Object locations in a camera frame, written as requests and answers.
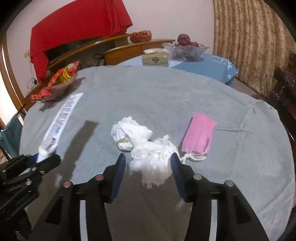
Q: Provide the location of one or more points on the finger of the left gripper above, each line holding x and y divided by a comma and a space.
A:
38, 170
19, 163

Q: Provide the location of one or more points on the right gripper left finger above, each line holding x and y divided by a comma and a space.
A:
61, 218

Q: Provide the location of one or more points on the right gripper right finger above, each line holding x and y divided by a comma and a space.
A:
236, 220

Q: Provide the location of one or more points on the white printed packaging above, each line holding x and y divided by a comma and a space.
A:
51, 139

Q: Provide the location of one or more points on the white plastic bag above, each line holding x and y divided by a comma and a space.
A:
153, 161

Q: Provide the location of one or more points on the pink face mask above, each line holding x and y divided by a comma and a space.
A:
198, 138

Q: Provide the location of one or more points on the snack basket red packets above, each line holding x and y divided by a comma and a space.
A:
58, 84

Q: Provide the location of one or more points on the crumpled white tissue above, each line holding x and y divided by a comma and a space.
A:
127, 133

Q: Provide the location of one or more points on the grey table cloth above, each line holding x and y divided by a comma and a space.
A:
250, 146

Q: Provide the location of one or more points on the wooden tv cabinet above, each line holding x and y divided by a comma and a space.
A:
99, 51

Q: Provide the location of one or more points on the dark wooden armchair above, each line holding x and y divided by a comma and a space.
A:
282, 97

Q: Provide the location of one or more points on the blue table cover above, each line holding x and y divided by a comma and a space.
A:
215, 67

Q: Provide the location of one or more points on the red cloth cover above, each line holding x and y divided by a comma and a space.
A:
75, 21

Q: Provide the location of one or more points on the tissue box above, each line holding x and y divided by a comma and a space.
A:
156, 57

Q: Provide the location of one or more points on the glass fruit bowl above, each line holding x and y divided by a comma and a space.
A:
185, 53

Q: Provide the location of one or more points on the beige patterned curtain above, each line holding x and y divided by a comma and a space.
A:
254, 38

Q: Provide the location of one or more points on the red apples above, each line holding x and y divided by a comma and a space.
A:
184, 40

